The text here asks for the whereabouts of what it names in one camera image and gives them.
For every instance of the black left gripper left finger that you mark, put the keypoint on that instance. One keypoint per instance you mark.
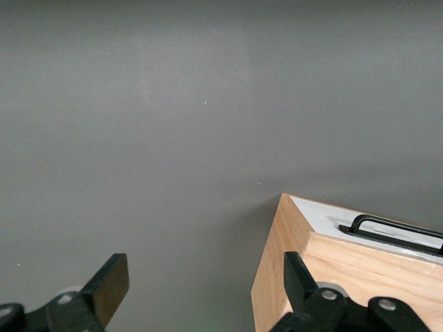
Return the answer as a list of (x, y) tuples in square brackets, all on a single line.
[(110, 280)]

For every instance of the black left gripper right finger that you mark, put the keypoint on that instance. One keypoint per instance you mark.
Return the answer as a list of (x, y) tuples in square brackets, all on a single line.
[(297, 276)]

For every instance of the light wooden drawer cabinet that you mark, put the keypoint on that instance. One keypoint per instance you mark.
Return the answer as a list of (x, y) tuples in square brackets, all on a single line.
[(273, 269)]

